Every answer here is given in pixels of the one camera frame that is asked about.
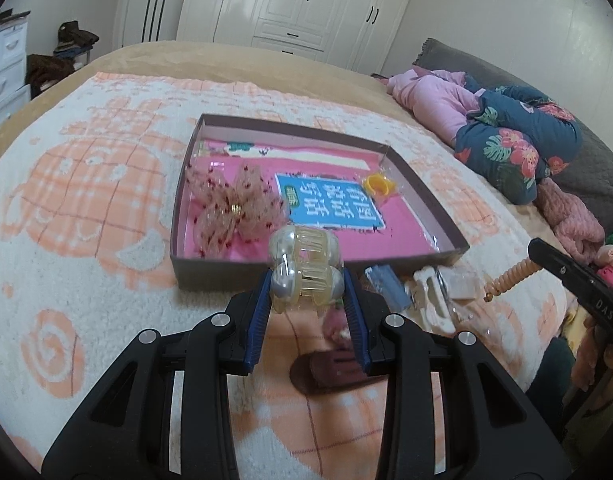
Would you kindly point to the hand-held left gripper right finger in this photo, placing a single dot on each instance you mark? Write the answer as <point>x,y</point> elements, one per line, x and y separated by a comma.
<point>354,321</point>

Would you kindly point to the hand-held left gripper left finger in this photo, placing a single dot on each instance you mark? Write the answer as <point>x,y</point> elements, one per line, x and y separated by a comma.
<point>259,320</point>

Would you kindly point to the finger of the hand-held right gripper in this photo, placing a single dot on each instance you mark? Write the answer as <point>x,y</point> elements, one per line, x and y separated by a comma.
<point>576,275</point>

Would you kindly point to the blue hair clip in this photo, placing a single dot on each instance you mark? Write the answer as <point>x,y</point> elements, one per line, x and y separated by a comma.
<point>386,285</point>

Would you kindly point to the brown cardboard box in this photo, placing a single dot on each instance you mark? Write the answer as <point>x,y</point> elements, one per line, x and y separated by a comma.
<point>211,271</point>

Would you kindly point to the clear pearl hair claw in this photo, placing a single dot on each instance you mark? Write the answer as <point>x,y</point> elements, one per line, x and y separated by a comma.
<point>306,270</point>

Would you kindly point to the white hair claw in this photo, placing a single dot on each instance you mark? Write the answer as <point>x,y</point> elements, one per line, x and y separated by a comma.
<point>431,305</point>

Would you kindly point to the small colourful clothes pile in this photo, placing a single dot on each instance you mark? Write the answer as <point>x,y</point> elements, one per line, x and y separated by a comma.
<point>609,260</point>

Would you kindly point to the pink knit garment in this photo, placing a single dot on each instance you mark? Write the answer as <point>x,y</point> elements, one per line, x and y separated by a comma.
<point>571,225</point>

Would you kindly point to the mauve hair clip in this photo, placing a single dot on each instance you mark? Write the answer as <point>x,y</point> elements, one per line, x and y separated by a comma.
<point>326,376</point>

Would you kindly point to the small clear plastic packet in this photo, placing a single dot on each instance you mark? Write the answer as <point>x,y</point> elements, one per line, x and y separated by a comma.
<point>461,285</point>

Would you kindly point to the pink sheer hair bow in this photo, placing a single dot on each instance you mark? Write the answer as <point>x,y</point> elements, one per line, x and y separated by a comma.
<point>251,195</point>

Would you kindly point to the pink padded jacket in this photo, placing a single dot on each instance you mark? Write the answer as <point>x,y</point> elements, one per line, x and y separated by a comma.
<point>431,101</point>

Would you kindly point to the beige bedspread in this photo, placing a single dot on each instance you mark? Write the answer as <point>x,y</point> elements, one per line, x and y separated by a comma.
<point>236,60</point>

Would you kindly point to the white wardrobe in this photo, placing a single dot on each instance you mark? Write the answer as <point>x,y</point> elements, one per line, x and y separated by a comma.
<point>286,0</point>

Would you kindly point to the dark brown cloth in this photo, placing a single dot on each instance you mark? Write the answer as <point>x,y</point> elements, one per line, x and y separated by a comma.
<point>49,72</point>

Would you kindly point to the white door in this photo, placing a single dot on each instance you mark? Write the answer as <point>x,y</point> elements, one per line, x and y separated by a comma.
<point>136,10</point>

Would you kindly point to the pile of folded clothes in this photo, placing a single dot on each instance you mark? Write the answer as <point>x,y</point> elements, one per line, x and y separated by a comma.
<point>76,37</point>

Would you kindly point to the white drawer unit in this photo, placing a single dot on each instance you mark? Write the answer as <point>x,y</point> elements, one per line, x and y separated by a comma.
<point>6,60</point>

